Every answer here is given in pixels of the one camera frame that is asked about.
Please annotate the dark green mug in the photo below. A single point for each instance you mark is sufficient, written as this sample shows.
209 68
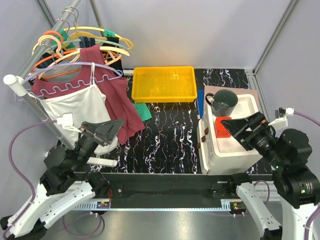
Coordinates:
222 102

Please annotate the yellow plastic bin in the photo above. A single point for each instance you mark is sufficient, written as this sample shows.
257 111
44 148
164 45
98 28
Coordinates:
164 84

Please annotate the green plastic hanger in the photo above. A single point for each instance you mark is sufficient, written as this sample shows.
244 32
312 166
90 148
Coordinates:
67 42

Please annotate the blue board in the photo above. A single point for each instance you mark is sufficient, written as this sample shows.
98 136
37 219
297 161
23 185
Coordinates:
200 102

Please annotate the white tank top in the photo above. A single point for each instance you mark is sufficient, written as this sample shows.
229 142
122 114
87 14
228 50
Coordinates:
85 105

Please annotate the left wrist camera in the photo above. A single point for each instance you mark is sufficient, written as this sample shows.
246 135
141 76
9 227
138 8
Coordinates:
66 122

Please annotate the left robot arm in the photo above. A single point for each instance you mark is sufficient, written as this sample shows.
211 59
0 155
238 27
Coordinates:
49 200

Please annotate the red cube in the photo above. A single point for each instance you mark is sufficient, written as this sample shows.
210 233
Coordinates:
219 129

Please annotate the maroon tank top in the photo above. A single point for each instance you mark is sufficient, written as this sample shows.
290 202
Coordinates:
117 102

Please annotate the white foam box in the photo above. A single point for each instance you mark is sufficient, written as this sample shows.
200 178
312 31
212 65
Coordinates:
221 156

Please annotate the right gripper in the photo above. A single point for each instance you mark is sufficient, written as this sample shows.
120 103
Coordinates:
257 122

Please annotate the orange plastic hanger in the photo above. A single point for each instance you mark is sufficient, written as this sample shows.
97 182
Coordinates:
60 72

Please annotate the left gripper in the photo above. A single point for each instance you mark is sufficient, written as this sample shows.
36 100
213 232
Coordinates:
106 131

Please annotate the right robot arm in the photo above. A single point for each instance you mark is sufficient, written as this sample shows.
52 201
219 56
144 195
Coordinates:
297 186

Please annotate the beige plastic hanger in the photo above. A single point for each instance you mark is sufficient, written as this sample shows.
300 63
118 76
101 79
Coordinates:
58 50

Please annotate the yellow plastic hanger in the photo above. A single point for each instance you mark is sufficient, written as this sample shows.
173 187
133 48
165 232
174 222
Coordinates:
81 31

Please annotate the green cloth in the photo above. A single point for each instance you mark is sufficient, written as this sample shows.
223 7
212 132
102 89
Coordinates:
143 111

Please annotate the metal clothes rail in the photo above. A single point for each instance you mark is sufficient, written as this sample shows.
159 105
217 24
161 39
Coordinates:
56 26

